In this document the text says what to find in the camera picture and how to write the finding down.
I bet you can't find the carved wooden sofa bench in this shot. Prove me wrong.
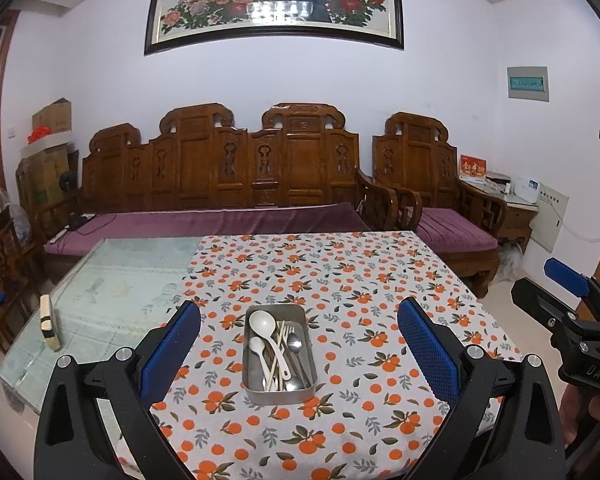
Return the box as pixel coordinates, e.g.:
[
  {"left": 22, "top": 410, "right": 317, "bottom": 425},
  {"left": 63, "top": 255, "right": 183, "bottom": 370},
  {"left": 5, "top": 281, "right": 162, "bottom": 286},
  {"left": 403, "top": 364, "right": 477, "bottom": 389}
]
[{"left": 32, "top": 102, "right": 421, "bottom": 271}]

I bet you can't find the grey wall panel box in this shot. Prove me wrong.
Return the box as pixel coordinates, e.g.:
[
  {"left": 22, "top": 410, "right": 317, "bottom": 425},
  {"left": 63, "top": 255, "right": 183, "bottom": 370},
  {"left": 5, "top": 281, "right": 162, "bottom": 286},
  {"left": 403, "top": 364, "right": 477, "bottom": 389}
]
[{"left": 506, "top": 66, "right": 551, "bottom": 103}]

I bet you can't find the white electrical cabinet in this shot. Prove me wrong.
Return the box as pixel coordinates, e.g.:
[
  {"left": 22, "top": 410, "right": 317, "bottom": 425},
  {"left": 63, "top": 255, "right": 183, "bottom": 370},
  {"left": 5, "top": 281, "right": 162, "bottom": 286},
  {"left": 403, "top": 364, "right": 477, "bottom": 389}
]
[{"left": 527, "top": 185, "right": 568, "bottom": 256}]

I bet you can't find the wooden chair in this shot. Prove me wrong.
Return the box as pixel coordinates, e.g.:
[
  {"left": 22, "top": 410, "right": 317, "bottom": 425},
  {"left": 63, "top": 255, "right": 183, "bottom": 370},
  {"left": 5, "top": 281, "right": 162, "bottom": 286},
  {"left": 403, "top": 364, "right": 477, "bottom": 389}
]
[{"left": 0, "top": 220, "right": 36, "bottom": 376}]

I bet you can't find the wooden block with black band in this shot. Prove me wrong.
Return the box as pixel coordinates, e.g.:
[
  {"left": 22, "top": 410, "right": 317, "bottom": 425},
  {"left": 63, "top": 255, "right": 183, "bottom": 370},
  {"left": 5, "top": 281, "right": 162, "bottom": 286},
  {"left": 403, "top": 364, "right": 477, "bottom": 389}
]
[{"left": 39, "top": 294, "right": 61, "bottom": 352}]

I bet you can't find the person's right hand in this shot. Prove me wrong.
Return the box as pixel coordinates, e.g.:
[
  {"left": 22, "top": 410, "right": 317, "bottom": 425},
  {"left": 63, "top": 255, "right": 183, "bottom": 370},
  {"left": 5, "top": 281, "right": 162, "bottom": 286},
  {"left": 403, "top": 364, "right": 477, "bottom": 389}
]
[{"left": 557, "top": 385, "right": 600, "bottom": 446}]

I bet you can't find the wooden door frame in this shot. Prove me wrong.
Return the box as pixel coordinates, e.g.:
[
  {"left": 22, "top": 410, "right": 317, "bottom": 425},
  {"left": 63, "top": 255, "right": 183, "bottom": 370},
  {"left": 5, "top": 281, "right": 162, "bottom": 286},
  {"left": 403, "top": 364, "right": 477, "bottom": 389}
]
[{"left": 0, "top": 10, "right": 18, "bottom": 201}]

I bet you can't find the small cardboard box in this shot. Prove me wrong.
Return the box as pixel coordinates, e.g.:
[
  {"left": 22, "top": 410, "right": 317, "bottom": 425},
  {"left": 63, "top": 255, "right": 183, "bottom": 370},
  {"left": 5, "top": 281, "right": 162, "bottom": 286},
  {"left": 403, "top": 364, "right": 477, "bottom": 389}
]
[{"left": 31, "top": 99, "right": 72, "bottom": 136}]

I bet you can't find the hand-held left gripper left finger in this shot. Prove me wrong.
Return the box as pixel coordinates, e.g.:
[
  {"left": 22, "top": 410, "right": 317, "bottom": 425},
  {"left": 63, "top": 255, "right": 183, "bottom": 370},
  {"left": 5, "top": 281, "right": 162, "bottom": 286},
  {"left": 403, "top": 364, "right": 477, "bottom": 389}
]
[{"left": 34, "top": 301, "right": 202, "bottom": 480}]

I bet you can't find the white desk device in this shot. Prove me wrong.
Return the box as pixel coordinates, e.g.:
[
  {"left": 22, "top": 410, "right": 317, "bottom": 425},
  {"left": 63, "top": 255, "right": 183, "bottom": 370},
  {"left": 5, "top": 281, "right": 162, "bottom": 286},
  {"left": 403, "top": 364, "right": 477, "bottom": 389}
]
[{"left": 510, "top": 176, "right": 540, "bottom": 203}]

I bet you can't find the carved wooden armchair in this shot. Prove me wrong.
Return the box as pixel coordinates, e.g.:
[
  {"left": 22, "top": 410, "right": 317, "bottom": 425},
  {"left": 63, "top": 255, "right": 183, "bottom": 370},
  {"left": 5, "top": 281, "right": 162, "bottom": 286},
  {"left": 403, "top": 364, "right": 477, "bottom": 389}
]
[{"left": 371, "top": 112, "right": 508, "bottom": 298}]

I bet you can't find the square purple seat cushion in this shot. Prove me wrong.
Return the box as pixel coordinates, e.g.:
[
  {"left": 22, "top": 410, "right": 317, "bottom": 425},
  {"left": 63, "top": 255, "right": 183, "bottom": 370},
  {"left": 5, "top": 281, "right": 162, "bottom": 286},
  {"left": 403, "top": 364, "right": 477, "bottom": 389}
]
[{"left": 415, "top": 207, "right": 498, "bottom": 251}]

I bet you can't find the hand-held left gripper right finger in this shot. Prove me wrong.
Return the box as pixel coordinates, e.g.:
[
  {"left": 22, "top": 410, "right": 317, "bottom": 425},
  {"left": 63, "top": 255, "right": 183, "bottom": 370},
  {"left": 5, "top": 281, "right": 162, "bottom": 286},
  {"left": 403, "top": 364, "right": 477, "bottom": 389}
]
[{"left": 396, "top": 297, "right": 567, "bottom": 480}]

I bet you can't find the black and white printer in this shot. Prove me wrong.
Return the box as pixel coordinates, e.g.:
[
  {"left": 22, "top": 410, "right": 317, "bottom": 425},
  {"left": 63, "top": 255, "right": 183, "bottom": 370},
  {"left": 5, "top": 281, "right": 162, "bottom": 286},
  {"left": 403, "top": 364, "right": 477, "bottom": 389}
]
[{"left": 485, "top": 172, "right": 513, "bottom": 193}]

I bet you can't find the orange fruit print tablecloth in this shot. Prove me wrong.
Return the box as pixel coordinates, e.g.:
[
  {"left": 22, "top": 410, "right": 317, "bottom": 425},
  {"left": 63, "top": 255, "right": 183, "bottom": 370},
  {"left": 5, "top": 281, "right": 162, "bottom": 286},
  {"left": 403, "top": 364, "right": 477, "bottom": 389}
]
[{"left": 92, "top": 231, "right": 526, "bottom": 480}]

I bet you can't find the white plastic spoon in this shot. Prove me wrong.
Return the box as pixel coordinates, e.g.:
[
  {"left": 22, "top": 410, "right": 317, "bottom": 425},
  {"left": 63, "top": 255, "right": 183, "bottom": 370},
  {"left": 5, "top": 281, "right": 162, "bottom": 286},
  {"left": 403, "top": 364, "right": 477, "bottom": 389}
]
[{"left": 249, "top": 336, "right": 273, "bottom": 392}]

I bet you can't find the clear plastic bag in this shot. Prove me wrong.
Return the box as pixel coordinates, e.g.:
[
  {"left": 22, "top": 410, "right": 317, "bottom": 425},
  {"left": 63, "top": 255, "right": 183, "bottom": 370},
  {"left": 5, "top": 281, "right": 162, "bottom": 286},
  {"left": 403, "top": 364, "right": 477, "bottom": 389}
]
[
  {"left": 497, "top": 245, "right": 523, "bottom": 283},
  {"left": 0, "top": 187, "right": 31, "bottom": 233}
]

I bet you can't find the large cardboard box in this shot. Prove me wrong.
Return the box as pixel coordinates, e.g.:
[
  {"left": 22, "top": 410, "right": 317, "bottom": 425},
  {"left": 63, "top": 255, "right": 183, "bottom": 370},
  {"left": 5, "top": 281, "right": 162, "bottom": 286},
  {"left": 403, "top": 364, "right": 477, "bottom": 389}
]
[{"left": 17, "top": 145, "right": 81, "bottom": 211}]

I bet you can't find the rectangular metal tray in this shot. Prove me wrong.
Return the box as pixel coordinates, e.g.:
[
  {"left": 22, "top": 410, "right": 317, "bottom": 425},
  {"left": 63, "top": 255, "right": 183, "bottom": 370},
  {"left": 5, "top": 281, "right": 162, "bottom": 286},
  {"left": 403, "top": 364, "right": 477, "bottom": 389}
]
[{"left": 242, "top": 304, "right": 317, "bottom": 405}]

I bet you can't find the wooden side table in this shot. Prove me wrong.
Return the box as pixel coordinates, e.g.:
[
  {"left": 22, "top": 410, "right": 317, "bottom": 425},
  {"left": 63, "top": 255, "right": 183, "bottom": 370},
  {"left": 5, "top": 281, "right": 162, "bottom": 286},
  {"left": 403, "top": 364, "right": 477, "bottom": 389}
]
[{"left": 460, "top": 180, "right": 538, "bottom": 256}]

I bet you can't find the red gift box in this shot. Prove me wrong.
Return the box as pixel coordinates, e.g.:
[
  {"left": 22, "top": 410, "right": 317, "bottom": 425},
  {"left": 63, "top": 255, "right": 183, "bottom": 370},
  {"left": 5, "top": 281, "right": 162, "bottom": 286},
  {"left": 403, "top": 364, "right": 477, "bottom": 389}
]
[{"left": 459, "top": 155, "right": 487, "bottom": 181}]

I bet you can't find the white plastic ladle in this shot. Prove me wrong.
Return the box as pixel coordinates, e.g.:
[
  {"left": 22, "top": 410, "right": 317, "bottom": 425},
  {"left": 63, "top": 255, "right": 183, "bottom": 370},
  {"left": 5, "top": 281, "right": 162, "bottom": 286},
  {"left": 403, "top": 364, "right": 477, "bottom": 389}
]
[{"left": 250, "top": 310, "right": 292, "bottom": 380}]

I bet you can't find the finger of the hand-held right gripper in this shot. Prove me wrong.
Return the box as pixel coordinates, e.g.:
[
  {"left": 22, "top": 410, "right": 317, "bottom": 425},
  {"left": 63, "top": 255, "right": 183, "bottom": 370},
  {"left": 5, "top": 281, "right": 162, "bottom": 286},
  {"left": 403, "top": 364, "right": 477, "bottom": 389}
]
[
  {"left": 545, "top": 258, "right": 600, "bottom": 318},
  {"left": 511, "top": 280, "right": 581, "bottom": 333}
]

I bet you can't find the long purple seat cushion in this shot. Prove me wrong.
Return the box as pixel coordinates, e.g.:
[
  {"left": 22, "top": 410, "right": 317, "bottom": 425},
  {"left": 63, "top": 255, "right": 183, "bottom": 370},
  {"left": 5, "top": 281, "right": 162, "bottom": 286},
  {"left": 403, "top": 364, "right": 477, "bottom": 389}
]
[{"left": 44, "top": 202, "right": 373, "bottom": 256}]

